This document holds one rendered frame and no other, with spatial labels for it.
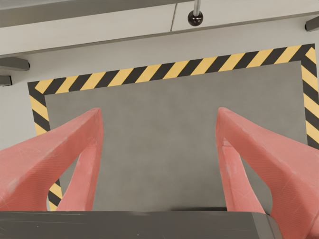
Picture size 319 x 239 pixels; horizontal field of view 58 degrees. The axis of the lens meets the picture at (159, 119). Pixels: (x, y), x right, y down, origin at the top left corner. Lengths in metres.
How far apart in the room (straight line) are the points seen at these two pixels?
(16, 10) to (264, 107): 1.04
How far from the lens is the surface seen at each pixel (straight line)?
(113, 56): 1.19
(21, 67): 1.20
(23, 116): 1.30
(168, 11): 0.58
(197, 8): 0.25
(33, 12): 0.36
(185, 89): 1.17
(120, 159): 1.22
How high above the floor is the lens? 1.17
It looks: 84 degrees down
